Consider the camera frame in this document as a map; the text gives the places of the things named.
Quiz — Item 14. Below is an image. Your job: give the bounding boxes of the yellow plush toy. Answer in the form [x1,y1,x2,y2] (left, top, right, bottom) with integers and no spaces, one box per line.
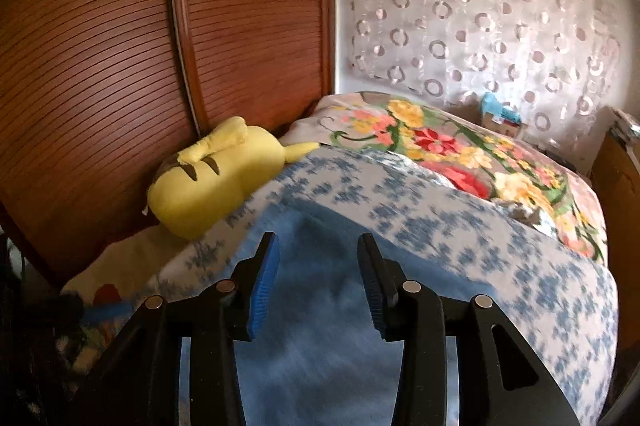
[145,117,321,241]

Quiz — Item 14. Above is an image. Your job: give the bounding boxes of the blue denim pants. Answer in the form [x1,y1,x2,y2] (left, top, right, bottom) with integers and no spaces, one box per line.
[232,203,461,426]

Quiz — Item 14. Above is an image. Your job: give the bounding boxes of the wooden desk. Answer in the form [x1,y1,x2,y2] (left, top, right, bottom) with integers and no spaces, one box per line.
[590,106,640,231]

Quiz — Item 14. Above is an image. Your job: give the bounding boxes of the sheer curtain with circles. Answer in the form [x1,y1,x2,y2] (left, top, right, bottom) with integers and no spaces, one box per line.
[335,0,628,171]

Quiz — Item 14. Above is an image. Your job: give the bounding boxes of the cream printed cloth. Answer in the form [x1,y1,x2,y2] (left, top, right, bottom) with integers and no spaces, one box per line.
[60,226,201,307]

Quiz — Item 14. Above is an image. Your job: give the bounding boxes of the blue floral bedsheet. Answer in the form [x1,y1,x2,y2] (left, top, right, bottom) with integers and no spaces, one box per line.
[160,151,621,426]

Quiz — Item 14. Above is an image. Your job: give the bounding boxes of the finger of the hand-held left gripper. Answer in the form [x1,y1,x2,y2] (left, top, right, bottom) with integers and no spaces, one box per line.
[42,293,133,327]

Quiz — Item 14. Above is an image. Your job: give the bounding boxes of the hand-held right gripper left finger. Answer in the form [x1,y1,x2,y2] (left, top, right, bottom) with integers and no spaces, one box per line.
[70,232,281,426]

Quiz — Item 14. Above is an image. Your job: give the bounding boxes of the box with blue item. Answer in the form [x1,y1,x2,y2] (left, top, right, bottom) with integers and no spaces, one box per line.
[479,92,525,137]

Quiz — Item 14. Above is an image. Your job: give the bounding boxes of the colourful floral blanket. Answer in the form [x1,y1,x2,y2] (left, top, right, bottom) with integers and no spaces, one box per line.
[280,92,608,264]

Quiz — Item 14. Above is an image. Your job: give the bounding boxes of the wooden slatted wardrobe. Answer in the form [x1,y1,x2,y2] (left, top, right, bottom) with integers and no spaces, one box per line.
[0,0,336,287]

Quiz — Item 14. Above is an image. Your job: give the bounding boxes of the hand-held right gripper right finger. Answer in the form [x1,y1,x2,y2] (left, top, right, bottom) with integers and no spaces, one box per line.
[357,233,581,426]

